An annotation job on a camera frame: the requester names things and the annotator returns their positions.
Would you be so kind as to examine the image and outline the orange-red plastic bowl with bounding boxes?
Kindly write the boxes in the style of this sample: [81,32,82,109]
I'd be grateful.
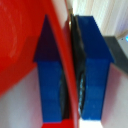
[0,0,83,128]

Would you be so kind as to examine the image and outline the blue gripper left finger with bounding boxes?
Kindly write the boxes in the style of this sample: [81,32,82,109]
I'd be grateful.
[32,14,67,124]

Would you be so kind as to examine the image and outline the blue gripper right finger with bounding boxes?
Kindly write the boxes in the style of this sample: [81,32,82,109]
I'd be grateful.
[70,14,115,122]

